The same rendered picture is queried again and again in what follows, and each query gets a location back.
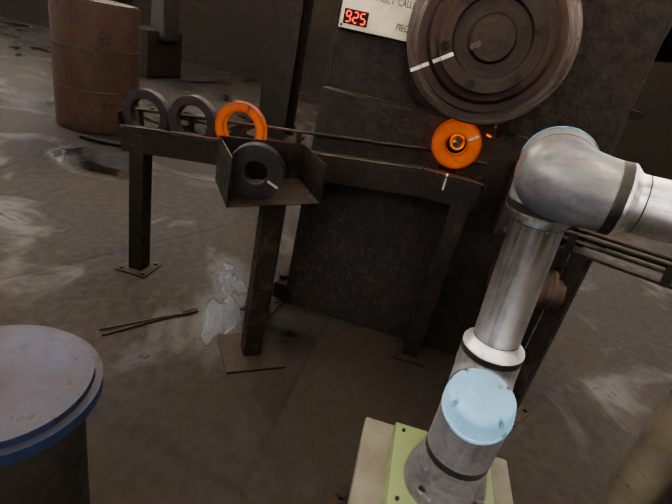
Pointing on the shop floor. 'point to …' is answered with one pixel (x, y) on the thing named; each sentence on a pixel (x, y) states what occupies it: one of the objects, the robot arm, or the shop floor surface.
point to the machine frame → (479, 261)
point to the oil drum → (93, 62)
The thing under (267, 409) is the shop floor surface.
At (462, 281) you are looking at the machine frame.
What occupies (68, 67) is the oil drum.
